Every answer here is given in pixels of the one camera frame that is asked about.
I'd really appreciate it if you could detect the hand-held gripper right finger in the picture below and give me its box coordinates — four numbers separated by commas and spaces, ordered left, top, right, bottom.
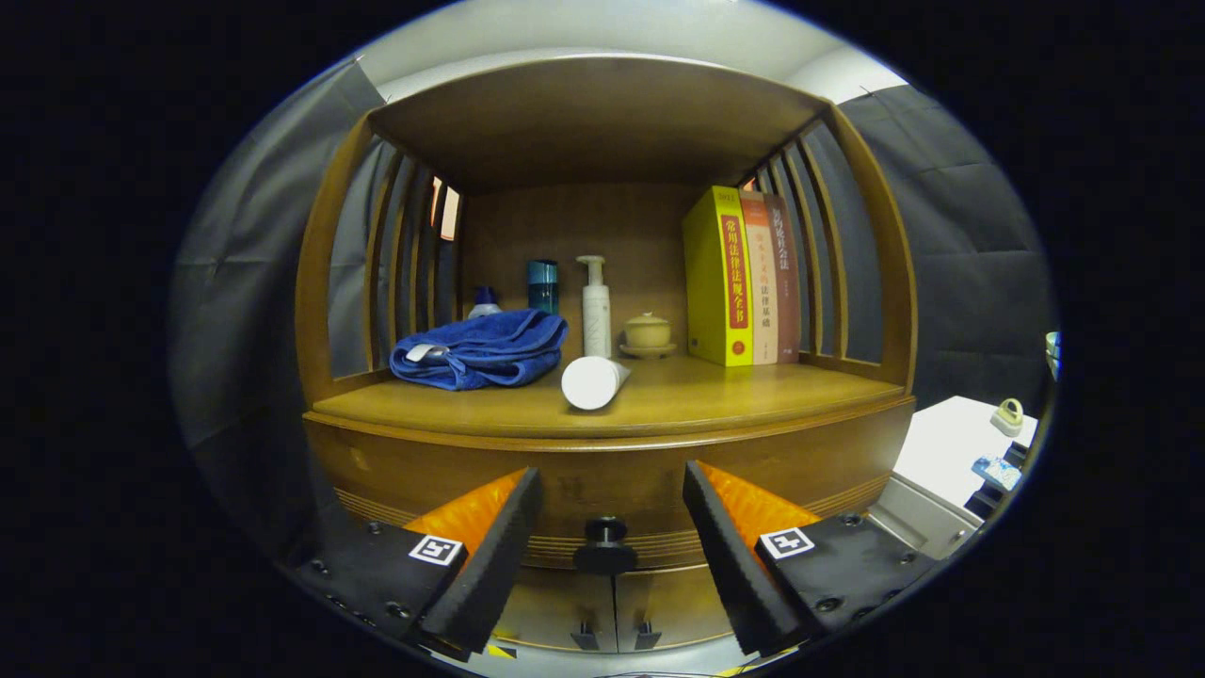
683, 460, 942, 657

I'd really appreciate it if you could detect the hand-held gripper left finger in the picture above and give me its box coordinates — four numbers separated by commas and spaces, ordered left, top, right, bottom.
282, 466, 544, 663

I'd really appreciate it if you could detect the wooden drawer with black knob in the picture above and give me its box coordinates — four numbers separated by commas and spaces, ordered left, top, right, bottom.
303, 400, 916, 575

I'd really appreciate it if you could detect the white and green tube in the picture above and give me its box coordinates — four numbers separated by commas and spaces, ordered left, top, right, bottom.
561, 355, 632, 412

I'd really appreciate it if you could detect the wooden cabinet door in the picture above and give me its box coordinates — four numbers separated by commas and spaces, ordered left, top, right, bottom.
494, 565, 618, 654
614, 562, 731, 651

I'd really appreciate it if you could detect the wooden countertop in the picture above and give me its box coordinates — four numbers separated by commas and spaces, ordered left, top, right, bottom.
303, 353, 916, 453

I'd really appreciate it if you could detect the white drawer cabinet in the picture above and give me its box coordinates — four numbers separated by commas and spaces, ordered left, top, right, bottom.
866, 395, 1039, 561

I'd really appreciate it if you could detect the wooden cabinet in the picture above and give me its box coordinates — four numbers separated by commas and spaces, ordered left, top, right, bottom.
295, 55, 919, 655

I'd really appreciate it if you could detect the blue folded towel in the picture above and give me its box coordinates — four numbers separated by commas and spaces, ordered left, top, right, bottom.
389, 309, 570, 392

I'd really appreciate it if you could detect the yellow lidded teacup with saucer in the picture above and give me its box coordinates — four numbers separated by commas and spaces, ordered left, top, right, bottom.
619, 312, 678, 360

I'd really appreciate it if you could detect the white pump bottle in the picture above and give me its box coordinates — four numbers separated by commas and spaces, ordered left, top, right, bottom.
577, 255, 613, 359

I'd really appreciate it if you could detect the orange spine book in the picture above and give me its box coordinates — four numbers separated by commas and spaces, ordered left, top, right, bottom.
740, 191, 780, 365

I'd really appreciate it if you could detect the blue patterned packet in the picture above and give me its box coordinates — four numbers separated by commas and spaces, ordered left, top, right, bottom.
972, 456, 1023, 491

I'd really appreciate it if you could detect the brown spine book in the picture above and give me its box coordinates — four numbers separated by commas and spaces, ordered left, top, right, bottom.
764, 194, 802, 364

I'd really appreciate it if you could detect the thick yellow book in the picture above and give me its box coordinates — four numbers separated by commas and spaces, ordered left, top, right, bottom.
683, 186, 755, 367

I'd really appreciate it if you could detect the teal bottle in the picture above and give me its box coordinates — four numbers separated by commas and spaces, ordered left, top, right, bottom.
527, 260, 559, 315

